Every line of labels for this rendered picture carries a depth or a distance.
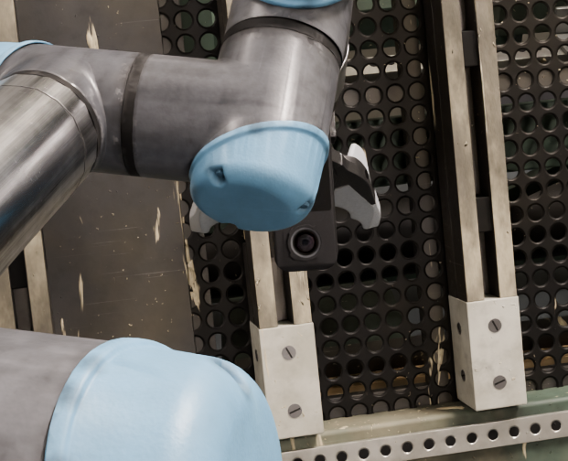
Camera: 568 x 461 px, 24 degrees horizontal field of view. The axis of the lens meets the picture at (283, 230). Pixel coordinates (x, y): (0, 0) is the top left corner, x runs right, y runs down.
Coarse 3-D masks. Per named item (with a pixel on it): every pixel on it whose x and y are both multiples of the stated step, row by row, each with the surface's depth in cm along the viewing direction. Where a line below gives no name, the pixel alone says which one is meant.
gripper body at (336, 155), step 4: (336, 104) 93; (332, 116) 99; (332, 120) 99; (332, 124) 99; (332, 128) 99; (332, 132) 98; (332, 136) 98; (336, 136) 98; (332, 140) 99; (332, 148) 100; (332, 152) 98; (336, 152) 99; (332, 156) 98; (336, 156) 98; (332, 160) 98; (336, 160) 98; (332, 164) 98; (336, 164) 98; (336, 176) 100; (336, 180) 100
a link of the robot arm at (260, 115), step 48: (240, 48) 79; (288, 48) 78; (336, 48) 81; (144, 96) 77; (192, 96) 77; (240, 96) 77; (288, 96) 77; (144, 144) 78; (192, 144) 77; (240, 144) 75; (288, 144) 76; (192, 192) 77; (240, 192) 76; (288, 192) 75
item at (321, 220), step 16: (320, 192) 94; (320, 208) 94; (304, 224) 94; (320, 224) 94; (288, 240) 94; (304, 240) 94; (320, 240) 94; (336, 240) 95; (288, 256) 95; (304, 256) 94; (320, 256) 95; (336, 256) 95
